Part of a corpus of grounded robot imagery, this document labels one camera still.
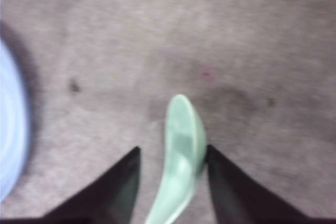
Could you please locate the mint green plastic spoon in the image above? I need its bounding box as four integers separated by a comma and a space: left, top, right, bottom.
145, 94, 207, 223

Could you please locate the blue plastic plate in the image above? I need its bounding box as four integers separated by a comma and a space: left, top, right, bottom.
1, 39, 30, 201

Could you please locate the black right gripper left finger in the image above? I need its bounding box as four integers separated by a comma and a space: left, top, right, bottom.
1, 146, 141, 223

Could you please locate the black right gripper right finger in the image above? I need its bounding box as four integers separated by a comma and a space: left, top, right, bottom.
206, 145, 335, 223

